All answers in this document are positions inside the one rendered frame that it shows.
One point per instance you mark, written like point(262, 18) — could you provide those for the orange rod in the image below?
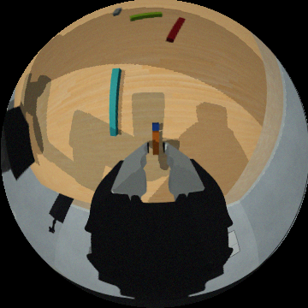
point(155, 142)

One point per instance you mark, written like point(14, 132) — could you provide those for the green rectangular bar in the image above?
point(146, 15)

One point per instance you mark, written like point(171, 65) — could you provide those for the turquoise rod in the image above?
point(114, 98)

